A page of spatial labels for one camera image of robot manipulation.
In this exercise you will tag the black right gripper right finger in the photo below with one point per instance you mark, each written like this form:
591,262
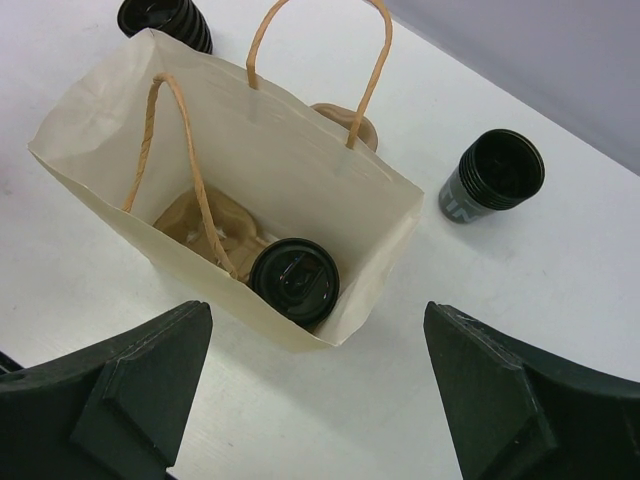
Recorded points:
516,411

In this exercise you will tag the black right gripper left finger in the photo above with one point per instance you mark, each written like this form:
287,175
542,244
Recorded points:
117,409

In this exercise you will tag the single brown pulp carrier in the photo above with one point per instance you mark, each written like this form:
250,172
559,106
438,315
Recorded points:
227,236

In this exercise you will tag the tan paper bag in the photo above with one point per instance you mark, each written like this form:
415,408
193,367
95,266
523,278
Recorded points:
125,137

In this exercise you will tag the brown pulp cup carrier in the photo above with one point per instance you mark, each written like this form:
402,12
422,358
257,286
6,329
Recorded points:
345,117

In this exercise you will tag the stack of black cups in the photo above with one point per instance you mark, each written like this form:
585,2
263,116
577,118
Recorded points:
497,172

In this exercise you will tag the stack of black lids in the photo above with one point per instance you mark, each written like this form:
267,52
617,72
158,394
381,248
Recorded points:
181,19

